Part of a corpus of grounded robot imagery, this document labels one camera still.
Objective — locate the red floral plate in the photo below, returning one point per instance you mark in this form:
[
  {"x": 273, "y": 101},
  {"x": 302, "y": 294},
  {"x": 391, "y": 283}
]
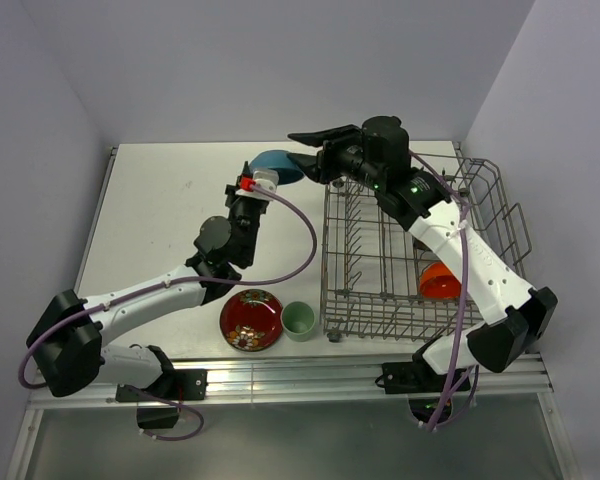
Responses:
[{"x": 250, "y": 321}]

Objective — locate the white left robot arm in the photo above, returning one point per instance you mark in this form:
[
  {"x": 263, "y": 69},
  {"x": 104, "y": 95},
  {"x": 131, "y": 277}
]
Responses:
[{"x": 72, "y": 342}]

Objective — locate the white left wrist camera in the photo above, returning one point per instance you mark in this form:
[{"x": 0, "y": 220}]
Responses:
[{"x": 261, "y": 184}]

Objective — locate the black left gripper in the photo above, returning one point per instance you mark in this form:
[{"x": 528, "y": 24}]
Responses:
[{"x": 231, "y": 196}]

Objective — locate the grey wire dish rack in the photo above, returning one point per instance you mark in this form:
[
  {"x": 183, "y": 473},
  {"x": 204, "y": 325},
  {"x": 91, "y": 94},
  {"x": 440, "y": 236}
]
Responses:
[{"x": 371, "y": 268}]

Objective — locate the orange bowl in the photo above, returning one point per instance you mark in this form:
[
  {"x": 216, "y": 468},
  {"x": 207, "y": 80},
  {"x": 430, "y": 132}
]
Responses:
[{"x": 438, "y": 282}]

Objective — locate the aluminium frame rail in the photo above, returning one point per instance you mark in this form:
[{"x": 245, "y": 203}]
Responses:
[{"x": 249, "y": 380}]

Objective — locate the light blue ceramic bowl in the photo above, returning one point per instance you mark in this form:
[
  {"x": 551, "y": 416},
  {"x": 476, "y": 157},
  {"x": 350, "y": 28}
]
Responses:
[{"x": 278, "y": 161}]

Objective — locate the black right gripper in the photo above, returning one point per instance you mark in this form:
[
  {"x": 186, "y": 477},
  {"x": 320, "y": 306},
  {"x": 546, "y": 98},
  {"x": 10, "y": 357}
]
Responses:
[{"x": 320, "y": 168}]

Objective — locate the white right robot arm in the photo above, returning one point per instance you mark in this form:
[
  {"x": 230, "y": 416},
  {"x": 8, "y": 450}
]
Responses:
[{"x": 500, "y": 314}]

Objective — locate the pale green cup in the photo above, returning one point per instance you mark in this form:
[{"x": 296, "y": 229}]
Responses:
[{"x": 298, "y": 321}]

